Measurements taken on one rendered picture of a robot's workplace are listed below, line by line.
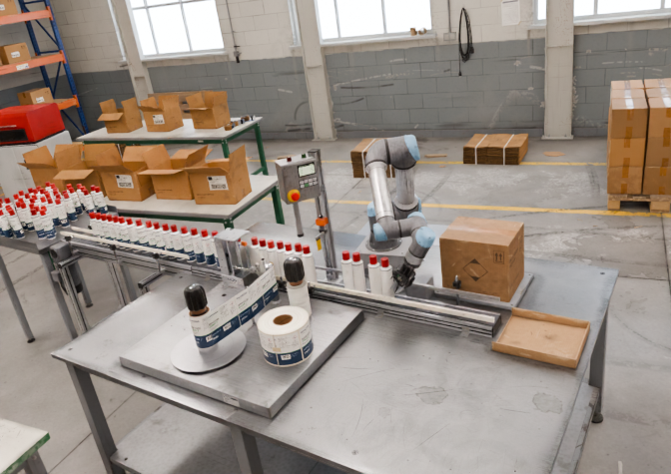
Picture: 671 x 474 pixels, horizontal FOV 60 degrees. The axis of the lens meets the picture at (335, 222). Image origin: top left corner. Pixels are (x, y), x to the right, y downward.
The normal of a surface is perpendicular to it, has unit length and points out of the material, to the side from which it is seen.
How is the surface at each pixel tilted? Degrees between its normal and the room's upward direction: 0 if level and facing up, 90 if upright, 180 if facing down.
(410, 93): 90
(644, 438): 0
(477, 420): 0
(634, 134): 91
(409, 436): 0
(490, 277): 90
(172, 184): 90
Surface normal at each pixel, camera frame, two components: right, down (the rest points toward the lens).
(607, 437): -0.13, -0.91
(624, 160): -0.39, 0.44
